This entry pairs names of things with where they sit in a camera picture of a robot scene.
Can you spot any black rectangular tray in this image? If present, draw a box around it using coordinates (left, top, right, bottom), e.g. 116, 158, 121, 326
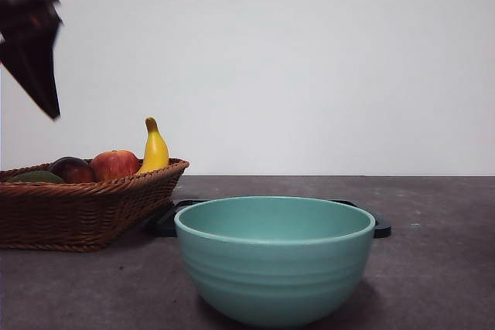
154, 198, 392, 239

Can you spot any green avocado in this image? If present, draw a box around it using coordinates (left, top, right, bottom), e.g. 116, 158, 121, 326
5, 170, 66, 184

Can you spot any brown woven wicker basket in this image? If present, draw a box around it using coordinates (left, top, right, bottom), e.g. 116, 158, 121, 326
0, 158, 190, 253

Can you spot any dark red plum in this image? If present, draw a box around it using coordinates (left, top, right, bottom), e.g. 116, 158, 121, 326
49, 156, 97, 184

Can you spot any yellow banana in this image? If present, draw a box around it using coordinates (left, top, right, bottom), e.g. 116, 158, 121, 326
135, 117, 170, 175

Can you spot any red yellow apple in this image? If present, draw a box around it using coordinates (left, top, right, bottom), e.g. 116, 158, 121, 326
90, 149, 141, 182

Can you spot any teal ceramic bowl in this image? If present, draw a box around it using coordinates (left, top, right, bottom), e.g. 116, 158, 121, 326
173, 196, 377, 327

